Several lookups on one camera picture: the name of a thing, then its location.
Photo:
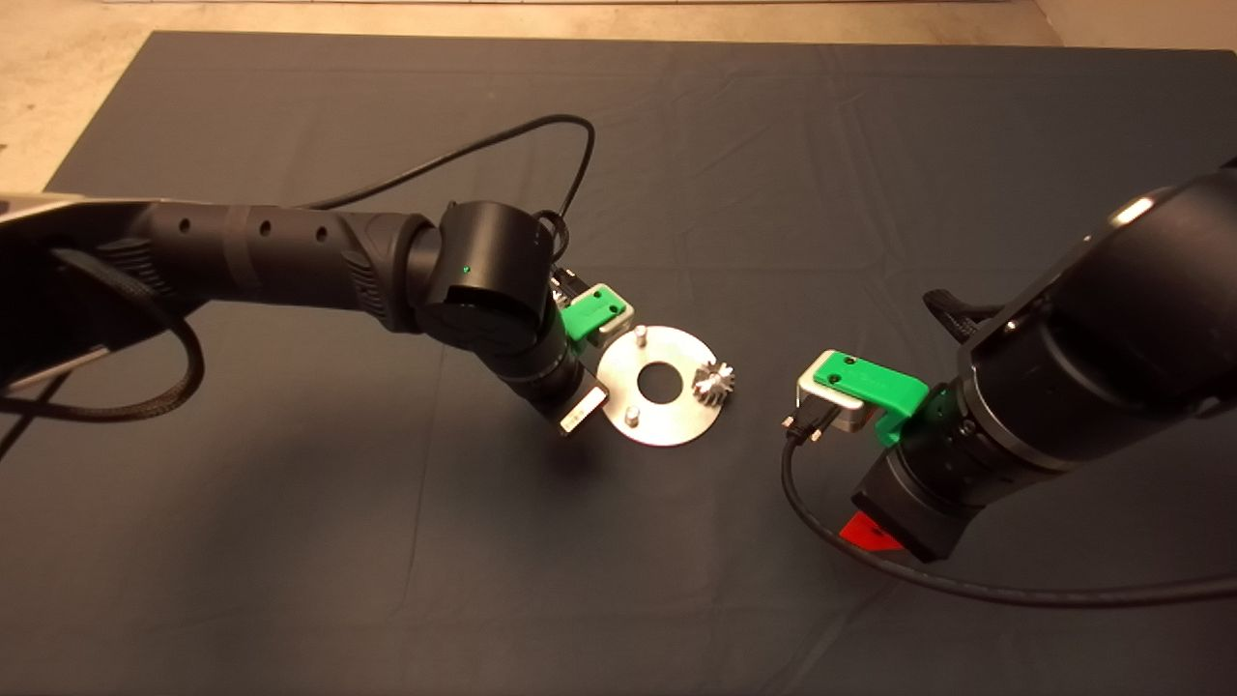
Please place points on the dark grey table cloth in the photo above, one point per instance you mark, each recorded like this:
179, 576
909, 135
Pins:
676, 145

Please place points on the right green camera mount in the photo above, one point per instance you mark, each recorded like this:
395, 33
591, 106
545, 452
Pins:
875, 382

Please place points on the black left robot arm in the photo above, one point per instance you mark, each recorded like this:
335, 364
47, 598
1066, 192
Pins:
290, 256

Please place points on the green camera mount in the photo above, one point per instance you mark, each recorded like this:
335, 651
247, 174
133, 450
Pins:
875, 382
591, 314

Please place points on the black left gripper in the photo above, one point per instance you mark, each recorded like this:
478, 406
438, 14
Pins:
560, 382

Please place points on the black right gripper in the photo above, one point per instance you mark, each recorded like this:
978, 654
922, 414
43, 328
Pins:
908, 493

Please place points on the right silver camera box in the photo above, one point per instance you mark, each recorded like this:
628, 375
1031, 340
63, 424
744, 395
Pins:
826, 401

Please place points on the round metal carrier plate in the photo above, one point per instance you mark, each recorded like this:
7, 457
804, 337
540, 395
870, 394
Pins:
676, 425

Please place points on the silver camera box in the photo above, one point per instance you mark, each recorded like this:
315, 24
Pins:
623, 321
826, 401

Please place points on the left silver camera box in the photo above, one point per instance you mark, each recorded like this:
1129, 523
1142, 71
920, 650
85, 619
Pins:
623, 321

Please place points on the left green camera mount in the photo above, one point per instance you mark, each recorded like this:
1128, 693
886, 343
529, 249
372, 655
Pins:
591, 314

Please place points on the steel planetary gear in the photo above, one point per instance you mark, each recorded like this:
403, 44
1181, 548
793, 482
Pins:
714, 382

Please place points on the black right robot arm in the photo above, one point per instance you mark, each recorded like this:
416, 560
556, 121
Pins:
1111, 329

